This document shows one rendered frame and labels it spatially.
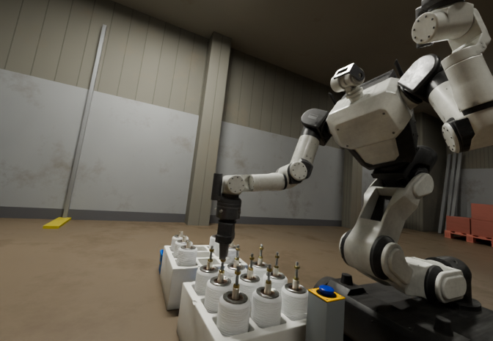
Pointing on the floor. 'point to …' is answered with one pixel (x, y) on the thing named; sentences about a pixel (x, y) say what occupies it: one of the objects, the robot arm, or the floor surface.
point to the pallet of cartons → (472, 225)
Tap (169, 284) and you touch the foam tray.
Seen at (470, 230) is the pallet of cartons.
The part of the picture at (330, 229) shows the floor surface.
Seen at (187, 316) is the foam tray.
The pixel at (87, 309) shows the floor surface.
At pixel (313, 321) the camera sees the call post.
